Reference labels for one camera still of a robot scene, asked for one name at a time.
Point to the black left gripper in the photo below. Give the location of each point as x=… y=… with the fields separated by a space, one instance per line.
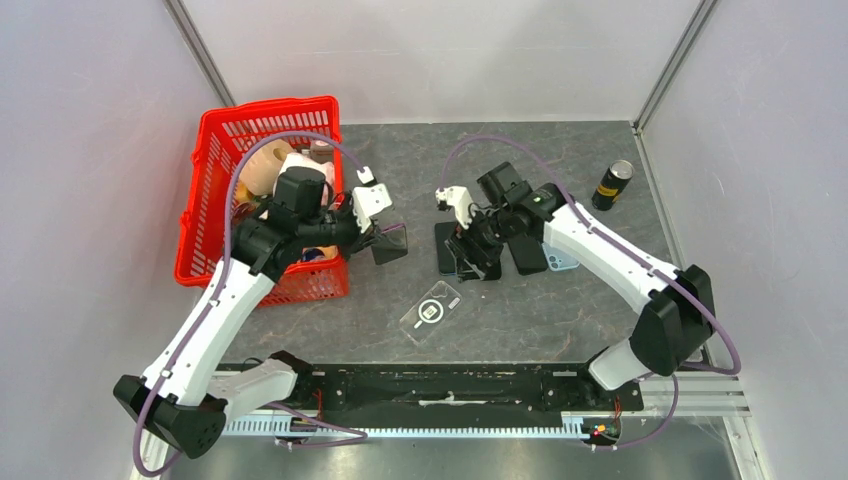
x=365 y=239

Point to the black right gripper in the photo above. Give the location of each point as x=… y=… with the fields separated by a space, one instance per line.
x=468 y=239

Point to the blue smartphone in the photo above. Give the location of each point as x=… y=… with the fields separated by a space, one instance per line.
x=446 y=262

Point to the black smartphone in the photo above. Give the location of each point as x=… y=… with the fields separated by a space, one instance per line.
x=528 y=255

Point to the light blue phone case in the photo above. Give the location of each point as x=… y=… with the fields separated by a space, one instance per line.
x=559 y=261

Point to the clear phone case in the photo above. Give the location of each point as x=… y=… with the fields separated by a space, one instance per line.
x=433 y=309

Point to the black phone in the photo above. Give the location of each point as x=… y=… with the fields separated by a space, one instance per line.
x=488 y=272

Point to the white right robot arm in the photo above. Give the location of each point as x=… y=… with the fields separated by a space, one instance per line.
x=673 y=305

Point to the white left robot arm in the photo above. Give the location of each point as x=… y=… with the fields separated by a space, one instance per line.
x=176 y=399

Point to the round bread bun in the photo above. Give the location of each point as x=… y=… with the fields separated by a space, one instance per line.
x=315 y=254

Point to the red plastic shopping basket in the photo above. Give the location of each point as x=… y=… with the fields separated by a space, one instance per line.
x=224 y=135

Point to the white paper bag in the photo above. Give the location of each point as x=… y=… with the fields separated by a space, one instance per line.
x=296 y=159

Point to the beige toilet paper roll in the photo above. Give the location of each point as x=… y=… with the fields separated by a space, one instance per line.
x=262 y=168

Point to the black and yellow drink can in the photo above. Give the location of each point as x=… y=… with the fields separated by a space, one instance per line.
x=614 y=181

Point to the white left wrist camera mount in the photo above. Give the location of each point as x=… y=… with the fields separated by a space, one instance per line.
x=369 y=199

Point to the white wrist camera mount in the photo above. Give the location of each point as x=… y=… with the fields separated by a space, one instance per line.
x=458 y=200
x=369 y=199

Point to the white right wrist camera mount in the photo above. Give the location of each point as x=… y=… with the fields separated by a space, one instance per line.
x=458 y=200

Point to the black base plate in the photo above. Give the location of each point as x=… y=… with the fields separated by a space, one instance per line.
x=455 y=395

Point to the white cable duct rail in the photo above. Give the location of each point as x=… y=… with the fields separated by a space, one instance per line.
x=285 y=426

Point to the aluminium frame post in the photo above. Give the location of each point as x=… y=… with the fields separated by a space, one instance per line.
x=692 y=31

